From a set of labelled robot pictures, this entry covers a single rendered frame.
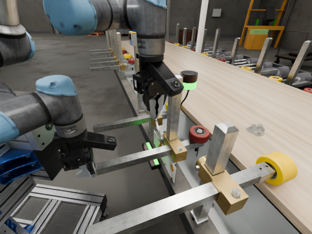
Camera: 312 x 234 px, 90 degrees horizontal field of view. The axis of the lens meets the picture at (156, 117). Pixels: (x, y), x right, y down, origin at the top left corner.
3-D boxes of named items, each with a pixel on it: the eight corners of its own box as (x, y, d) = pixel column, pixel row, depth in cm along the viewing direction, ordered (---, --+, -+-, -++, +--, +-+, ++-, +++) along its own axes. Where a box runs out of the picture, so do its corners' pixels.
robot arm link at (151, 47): (171, 37, 41) (146, 40, 37) (170, 55, 44) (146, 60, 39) (152, 34, 46) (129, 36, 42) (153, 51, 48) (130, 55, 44)
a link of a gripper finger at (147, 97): (153, 106, 53) (153, 81, 48) (157, 108, 51) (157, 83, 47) (142, 111, 50) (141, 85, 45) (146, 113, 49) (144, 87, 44)
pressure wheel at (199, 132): (192, 159, 65) (196, 138, 59) (183, 146, 72) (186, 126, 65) (209, 154, 68) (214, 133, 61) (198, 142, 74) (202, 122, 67)
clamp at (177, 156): (174, 163, 61) (175, 153, 58) (161, 140, 71) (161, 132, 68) (187, 159, 62) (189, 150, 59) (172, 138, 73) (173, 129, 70)
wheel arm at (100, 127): (94, 135, 75) (92, 128, 73) (94, 131, 78) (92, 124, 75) (177, 118, 87) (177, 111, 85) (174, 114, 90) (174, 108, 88)
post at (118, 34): (122, 81, 173) (116, 32, 146) (121, 80, 175) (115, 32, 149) (125, 81, 174) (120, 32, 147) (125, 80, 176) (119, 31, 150)
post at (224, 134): (194, 233, 57) (226, 130, 31) (189, 223, 60) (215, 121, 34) (202, 230, 58) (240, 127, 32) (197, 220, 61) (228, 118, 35)
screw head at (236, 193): (235, 200, 34) (237, 197, 33) (228, 191, 35) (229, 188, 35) (243, 197, 34) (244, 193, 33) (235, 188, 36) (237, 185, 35)
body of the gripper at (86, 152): (68, 155, 53) (55, 126, 46) (94, 149, 55) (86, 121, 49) (65, 173, 47) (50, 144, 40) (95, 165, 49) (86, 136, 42)
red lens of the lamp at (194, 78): (184, 83, 50) (185, 76, 49) (176, 77, 55) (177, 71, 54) (200, 81, 52) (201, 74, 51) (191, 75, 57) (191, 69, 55)
